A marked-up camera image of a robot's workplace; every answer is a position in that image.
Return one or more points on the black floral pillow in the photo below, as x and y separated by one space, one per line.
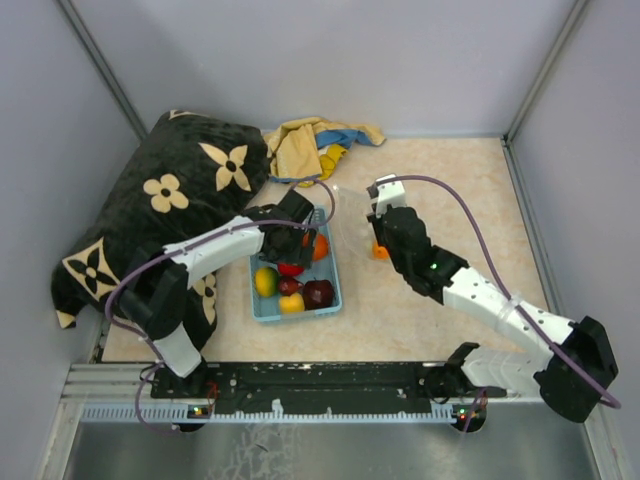
192 174

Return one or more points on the yellow blue crumpled cloth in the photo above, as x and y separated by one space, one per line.
312 147

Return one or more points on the small dark red fruit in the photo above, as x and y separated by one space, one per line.
288 286

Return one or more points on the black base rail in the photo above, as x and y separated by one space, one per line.
331 391

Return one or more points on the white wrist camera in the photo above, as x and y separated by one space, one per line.
295 207
386 192

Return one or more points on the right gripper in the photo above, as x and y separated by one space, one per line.
377 223

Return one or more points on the small orange mango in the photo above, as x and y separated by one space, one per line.
380 252

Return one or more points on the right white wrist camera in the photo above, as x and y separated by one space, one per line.
386 192

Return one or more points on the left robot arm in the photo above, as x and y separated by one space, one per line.
153 295

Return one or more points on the green yellow mango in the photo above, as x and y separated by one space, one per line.
266 281

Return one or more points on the orange tangerine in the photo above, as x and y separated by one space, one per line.
318 247

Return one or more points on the yellow peach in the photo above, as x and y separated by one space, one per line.
291 304

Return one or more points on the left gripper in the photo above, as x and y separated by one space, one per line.
301 255

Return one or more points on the dark red apple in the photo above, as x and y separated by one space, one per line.
318 294

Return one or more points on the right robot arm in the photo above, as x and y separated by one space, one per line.
567 363

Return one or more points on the clear zip top bag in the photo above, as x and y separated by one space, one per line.
352 208

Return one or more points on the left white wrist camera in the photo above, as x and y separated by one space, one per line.
295 207

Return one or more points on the light blue plastic basket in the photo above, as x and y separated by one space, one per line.
265 310

